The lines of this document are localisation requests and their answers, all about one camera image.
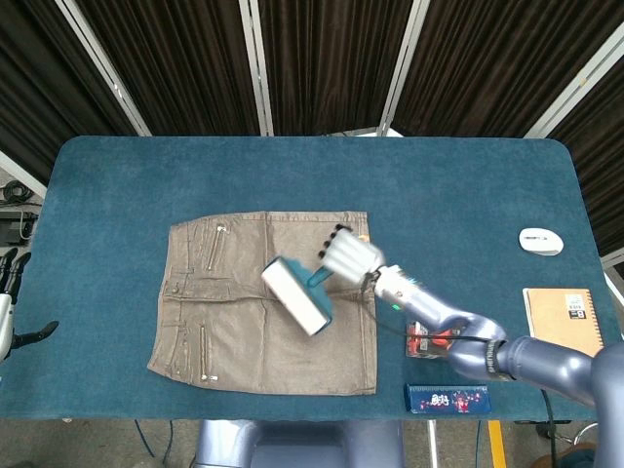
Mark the long blue printed box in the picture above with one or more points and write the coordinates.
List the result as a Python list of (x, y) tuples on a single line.
[(448, 399)]

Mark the dark pleated folding screen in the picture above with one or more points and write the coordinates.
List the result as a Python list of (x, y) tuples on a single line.
[(331, 63)]

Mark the white screen foot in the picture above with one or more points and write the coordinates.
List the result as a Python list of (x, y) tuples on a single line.
[(382, 131)]

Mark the white table leg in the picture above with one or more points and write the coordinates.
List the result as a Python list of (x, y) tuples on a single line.
[(432, 444)]

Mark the white computer mouse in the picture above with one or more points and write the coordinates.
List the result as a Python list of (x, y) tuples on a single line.
[(540, 241)]

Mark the blue table cloth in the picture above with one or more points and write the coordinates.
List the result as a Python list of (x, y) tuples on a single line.
[(292, 175)]

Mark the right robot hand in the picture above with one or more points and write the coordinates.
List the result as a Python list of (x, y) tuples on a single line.
[(353, 256)]

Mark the brown spiral notebook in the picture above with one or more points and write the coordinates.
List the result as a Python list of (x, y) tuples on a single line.
[(560, 317)]

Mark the black electronics box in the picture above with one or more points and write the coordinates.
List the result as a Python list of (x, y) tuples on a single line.
[(13, 228)]

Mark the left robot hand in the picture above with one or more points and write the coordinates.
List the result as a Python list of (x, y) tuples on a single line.
[(5, 322)]

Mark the brown skirt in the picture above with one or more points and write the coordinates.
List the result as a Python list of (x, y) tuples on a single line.
[(234, 341)]

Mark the teal lint roller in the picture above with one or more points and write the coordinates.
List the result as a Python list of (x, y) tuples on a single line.
[(297, 297)]

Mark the red toy in clear box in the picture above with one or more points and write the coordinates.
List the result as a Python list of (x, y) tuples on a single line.
[(419, 343)]

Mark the blue-grey robot torso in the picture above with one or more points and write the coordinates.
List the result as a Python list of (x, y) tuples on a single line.
[(302, 446)]

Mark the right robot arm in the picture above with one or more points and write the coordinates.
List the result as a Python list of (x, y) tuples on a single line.
[(536, 358)]

